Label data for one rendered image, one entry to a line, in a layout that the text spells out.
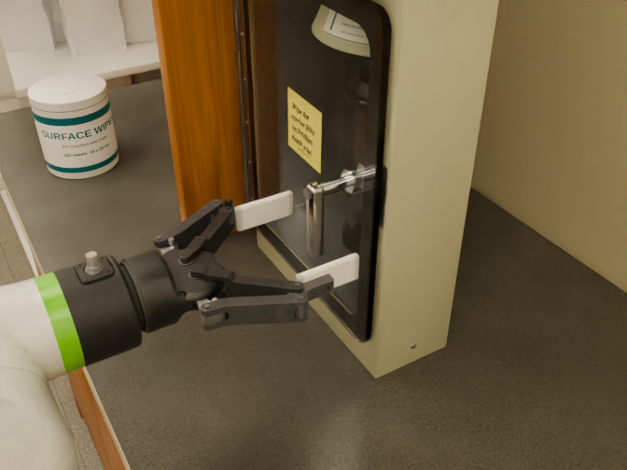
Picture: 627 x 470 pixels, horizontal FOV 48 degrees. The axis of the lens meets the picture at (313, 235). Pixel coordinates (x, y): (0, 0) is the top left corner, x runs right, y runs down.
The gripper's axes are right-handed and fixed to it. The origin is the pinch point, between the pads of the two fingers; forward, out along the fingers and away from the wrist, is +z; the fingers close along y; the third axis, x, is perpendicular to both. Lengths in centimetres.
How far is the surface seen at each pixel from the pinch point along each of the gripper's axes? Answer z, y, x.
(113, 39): 13, 123, 20
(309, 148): 4.4, 8.4, -5.3
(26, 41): -6, 134, 20
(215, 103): 2.8, 31.7, -1.8
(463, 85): 13.6, -5.3, -16.1
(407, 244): 8.6, -5.3, 1.1
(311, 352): 1.2, 2.6, 20.5
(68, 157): -14, 60, 16
